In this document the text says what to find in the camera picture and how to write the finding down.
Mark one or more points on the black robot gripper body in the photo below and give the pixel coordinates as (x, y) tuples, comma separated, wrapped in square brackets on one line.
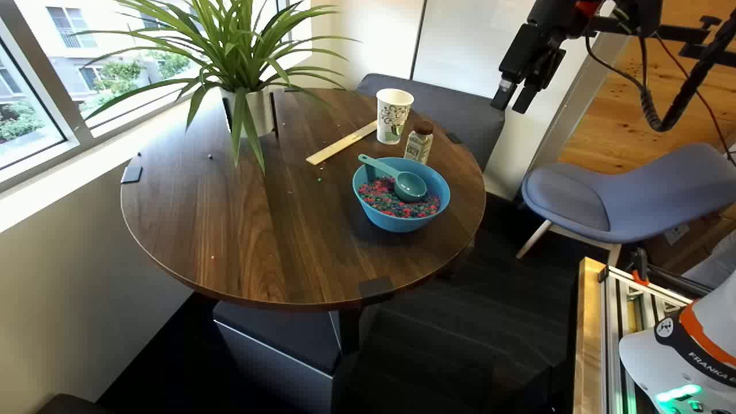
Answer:
[(530, 47)]

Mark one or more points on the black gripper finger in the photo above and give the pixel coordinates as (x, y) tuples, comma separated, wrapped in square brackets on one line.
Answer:
[(533, 95), (503, 93)]

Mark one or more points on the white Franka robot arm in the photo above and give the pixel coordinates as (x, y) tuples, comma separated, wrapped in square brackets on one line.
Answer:
[(693, 359)]

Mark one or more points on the blue plastic bowl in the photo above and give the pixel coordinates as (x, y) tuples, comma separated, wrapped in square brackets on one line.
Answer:
[(400, 219)]

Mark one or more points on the grey upholstered seat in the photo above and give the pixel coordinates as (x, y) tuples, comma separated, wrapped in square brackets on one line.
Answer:
[(452, 107)]

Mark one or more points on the white printed paper cup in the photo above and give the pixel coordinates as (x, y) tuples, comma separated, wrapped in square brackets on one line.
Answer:
[(394, 116)]

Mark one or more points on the teal plastic scoop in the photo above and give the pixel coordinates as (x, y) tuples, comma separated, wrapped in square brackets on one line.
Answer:
[(406, 183)]

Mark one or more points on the blue upholstered chair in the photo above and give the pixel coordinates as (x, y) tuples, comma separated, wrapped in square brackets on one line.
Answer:
[(628, 199)]

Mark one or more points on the colourful beads pile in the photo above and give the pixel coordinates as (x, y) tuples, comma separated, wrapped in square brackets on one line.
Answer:
[(380, 199)]

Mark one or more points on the light wooden flat stick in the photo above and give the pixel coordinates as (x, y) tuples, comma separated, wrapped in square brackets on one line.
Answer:
[(341, 144)]

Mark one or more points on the white plant pot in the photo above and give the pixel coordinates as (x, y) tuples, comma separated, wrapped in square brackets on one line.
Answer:
[(262, 109)]

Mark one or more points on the round wooden table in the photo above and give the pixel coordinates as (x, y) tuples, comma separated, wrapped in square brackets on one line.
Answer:
[(291, 222)]

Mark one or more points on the green spiky potted plant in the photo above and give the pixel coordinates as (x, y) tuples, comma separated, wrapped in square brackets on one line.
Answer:
[(231, 43)]

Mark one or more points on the small black table edge clip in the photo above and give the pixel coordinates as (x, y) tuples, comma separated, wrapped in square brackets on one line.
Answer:
[(133, 172)]

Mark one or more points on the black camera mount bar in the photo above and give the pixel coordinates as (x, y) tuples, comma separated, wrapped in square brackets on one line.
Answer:
[(676, 34)]

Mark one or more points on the aluminium frame rail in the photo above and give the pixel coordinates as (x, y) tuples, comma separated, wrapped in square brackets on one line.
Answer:
[(605, 337)]

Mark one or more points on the grey window frame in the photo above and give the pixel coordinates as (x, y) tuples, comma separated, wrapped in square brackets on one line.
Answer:
[(48, 84)]

